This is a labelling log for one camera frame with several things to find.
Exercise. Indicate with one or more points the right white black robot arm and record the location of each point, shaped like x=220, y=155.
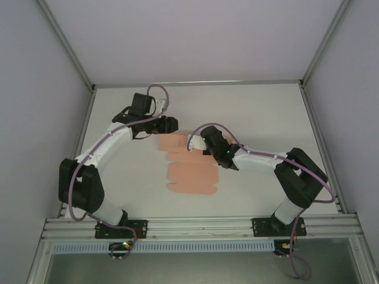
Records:
x=302, y=177

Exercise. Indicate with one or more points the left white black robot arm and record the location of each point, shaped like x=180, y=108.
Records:
x=89, y=183

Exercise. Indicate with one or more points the circuit board with orange light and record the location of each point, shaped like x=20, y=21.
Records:
x=284, y=246

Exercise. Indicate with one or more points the circuit board with green light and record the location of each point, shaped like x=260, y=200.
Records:
x=121, y=245

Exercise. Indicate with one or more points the aluminium frame rail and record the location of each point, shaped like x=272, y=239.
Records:
x=318, y=142
x=80, y=148
x=207, y=83

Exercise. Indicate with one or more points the wide aluminium mounting rail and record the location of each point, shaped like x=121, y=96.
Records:
x=201, y=229

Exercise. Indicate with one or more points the aluminium frame post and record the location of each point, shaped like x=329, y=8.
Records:
x=68, y=44
x=362, y=263
x=38, y=263
x=325, y=44

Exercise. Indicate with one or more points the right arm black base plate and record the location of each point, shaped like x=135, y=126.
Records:
x=262, y=227

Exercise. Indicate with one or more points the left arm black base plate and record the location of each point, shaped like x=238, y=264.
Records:
x=139, y=229

